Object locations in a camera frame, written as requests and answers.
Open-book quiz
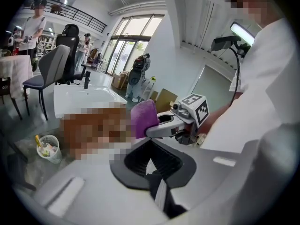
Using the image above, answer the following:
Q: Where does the black cable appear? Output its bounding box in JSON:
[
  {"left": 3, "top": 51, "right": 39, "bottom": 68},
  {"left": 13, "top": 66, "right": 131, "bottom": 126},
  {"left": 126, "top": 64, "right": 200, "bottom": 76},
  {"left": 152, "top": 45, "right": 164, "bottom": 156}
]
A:
[{"left": 228, "top": 46, "right": 241, "bottom": 105}]

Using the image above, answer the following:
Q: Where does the person's white shirt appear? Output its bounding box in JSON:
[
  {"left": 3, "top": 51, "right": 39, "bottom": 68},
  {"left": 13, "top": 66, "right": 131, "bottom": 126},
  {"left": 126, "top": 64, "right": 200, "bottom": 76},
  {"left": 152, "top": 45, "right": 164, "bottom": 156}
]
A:
[{"left": 201, "top": 17, "right": 300, "bottom": 154}]

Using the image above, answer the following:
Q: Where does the flat cardboard sheet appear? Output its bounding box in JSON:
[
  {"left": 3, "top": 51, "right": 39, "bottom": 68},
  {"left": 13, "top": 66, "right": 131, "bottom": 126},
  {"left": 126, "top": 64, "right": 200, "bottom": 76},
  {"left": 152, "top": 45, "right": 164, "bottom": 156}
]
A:
[{"left": 150, "top": 88, "right": 179, "bottom": 114}]

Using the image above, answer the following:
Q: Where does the black faucet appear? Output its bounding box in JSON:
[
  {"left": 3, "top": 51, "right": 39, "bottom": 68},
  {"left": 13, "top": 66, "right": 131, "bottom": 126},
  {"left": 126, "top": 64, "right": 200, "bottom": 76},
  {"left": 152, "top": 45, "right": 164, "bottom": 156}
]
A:
[{"left": 83, "top": 71, "right": 92, "bottom": 90}]

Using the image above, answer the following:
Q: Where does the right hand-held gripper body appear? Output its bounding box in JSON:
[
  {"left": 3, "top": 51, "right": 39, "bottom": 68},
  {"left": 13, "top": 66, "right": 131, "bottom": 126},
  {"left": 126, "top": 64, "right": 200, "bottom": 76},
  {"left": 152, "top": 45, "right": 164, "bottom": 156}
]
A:
[{"left": 170, "top": 93, "right": 210, "bottom": 146}]

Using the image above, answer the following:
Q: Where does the white side table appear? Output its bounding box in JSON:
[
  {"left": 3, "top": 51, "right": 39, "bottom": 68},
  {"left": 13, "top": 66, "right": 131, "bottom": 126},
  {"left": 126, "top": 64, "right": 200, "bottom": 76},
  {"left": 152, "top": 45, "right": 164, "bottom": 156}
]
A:
[{"left": 140, "top": 78, "right": 156, "bottom": 101}]

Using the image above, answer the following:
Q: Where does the brown wooden sink cabinet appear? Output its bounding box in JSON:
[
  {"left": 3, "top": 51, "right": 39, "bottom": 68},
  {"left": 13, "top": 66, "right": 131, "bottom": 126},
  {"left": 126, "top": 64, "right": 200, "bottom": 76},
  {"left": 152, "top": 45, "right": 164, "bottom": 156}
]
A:
[{"left": 59, "top": 106, "right": 137, "bottom": 166}]

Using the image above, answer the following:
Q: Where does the black office chair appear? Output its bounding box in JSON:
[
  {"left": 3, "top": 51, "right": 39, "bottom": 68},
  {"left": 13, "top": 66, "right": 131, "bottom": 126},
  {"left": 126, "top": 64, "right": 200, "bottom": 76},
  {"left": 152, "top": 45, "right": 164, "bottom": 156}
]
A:
[{"left": 55, "top": 23, "right": 92, "bottom": 86}]

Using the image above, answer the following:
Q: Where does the glass entrance door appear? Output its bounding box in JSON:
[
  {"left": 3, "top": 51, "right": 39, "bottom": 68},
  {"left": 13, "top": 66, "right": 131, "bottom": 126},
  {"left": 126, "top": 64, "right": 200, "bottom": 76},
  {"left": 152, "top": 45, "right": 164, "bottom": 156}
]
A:
[{"left": 102, "top": 14, "right": 165, "bottom": 77}]

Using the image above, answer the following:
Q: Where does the white lamp panel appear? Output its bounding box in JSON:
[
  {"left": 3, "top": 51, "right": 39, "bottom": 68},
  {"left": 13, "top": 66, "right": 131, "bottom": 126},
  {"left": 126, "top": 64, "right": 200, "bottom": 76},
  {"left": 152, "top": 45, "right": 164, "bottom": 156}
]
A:
[{"left": 229, "top": 21, "right": 256, "bottom": 47}]

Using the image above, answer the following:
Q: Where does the purple cloth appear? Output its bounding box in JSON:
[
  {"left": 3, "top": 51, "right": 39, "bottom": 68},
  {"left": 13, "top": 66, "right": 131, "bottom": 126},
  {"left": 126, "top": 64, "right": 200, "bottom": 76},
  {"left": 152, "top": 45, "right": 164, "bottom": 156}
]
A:
[{"left": 130, "top": 99, "right": 161, "bottom": 139}]

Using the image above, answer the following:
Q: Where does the dark wooden chair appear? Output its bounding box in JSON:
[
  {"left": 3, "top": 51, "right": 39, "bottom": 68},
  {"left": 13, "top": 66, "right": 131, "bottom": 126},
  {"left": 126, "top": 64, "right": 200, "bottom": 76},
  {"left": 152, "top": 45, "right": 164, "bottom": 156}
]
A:
[{"left": 0, "top": 77, "right": 23, "bottom": 121}]

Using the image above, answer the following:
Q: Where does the brown cardboard box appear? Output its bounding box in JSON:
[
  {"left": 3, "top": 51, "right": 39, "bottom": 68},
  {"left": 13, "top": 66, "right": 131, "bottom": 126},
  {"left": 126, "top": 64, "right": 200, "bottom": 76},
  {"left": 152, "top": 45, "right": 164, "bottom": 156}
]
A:
[{"left": 111, "top": 71, "right": 130, "bottom": 90}]

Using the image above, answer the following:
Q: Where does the white sink basin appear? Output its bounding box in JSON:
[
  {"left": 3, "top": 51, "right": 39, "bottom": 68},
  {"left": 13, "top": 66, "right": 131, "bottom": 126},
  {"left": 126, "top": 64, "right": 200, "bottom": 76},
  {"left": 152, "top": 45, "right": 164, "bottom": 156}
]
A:
[{"left": 53, "top": 85, "right": 128, "bottom": 120}]

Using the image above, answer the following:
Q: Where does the white mesh wastebasket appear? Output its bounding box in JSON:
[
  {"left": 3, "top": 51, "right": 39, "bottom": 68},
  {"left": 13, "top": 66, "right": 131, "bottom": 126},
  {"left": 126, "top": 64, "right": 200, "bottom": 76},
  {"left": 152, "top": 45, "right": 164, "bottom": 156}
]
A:
[{"left": 36, "top": 134, "right": 63, "bottom": 165}]

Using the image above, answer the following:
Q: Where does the table with white tablecloth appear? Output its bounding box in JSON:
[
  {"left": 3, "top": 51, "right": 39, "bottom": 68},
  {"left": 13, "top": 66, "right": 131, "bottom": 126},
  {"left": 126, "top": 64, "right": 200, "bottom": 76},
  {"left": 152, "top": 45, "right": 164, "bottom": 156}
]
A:
[{"left": 0, "top": 54, "right": 34, "bottom": 99}]

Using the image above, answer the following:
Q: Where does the grey dining chair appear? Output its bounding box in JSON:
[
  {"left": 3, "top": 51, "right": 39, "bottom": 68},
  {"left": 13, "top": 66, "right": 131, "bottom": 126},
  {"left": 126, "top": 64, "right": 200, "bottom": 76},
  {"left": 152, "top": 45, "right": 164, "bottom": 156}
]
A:
[{"left": 22, "top": 44, "right": 71, "bottom": 121}]

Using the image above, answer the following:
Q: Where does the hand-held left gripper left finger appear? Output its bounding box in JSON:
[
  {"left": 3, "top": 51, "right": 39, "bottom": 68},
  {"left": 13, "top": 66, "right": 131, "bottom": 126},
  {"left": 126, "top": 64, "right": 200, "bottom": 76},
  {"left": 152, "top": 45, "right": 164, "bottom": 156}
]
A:
[{"left": 124, "top": 141, "right": 156, "bottom": 177}]

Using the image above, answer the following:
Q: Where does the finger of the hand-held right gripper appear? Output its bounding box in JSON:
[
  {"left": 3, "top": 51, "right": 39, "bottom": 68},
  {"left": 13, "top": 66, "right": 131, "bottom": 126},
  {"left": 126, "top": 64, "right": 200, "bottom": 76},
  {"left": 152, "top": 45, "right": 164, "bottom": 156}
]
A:
[
  {"left": 156, "top": 111, "right": 177, "bottom": 124},
  {"left": 145, "top": 120, "right": 187, "bottom": 139}
]

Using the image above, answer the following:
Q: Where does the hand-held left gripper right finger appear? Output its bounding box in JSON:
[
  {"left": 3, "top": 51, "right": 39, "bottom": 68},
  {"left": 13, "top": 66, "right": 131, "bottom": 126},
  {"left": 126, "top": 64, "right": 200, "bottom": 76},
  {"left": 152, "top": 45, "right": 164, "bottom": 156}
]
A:
[{"left": 151, "top": 146, "right": 184, "bottom": 180}]

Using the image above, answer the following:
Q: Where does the black balcony railing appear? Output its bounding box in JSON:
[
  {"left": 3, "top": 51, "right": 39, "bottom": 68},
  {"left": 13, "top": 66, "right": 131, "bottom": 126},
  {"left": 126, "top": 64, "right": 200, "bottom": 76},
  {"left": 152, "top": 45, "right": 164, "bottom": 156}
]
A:
[{"left": 23, "top": 0, "right": 108, "bottom": 34}]

